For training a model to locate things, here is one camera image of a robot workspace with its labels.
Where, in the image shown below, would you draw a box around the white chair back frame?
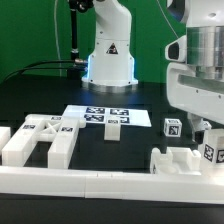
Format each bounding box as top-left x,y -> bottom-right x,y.
2,114 -> 86,169

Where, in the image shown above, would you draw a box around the black camera stand pole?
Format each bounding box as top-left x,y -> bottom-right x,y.
67,0 -> 94,81

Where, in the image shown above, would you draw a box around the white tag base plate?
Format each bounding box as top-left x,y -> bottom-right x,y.
63,105 -> 151,127

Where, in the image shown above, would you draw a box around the white tagged cube left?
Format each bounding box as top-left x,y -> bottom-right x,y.
164,118 -> 182,137

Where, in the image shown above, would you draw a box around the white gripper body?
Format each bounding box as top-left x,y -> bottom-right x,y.
166,62 -> 224,125

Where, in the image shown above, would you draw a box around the white thin cable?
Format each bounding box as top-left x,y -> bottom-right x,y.
53,0 -> 64,78

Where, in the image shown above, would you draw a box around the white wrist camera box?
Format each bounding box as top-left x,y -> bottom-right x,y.
165,35 -> 187,63

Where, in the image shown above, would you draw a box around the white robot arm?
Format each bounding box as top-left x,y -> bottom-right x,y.
81,0 -> 224,134

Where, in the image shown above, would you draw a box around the white U-shaped fence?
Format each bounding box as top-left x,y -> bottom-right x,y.
0,127 -> 224,204

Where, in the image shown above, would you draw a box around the white chair seat part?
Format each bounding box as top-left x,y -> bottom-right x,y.
150,147 -> 201,175

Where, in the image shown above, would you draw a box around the black cables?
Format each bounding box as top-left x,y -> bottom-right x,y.
0,58 -> 89,84

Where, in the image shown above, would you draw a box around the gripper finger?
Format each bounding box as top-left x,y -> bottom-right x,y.
187,113 -> 212,144

